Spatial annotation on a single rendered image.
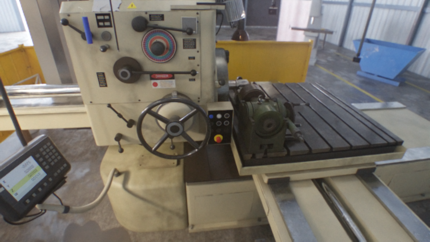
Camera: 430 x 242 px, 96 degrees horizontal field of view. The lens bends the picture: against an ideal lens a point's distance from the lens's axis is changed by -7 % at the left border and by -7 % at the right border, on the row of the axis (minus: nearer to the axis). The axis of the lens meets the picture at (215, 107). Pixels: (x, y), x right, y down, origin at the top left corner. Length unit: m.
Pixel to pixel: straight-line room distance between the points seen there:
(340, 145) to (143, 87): 1.37
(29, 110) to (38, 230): 1.24
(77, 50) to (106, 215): 1.70
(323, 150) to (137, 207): 1.51
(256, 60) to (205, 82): 2.70
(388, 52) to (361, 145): 5.36
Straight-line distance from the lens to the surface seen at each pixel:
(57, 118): 1.90
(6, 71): 4.15
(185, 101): 1.00
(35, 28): 2.16
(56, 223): 2.66
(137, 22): 1.10
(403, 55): 6.94
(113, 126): 1.42
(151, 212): 2.03
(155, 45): 1.07
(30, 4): 2.14
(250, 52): 3.79
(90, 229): 2.46
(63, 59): 2.12
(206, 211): 2.02
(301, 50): 4.16
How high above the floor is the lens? 1.90
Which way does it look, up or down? 28 degrees down
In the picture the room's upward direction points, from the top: 1 degrees clockwise
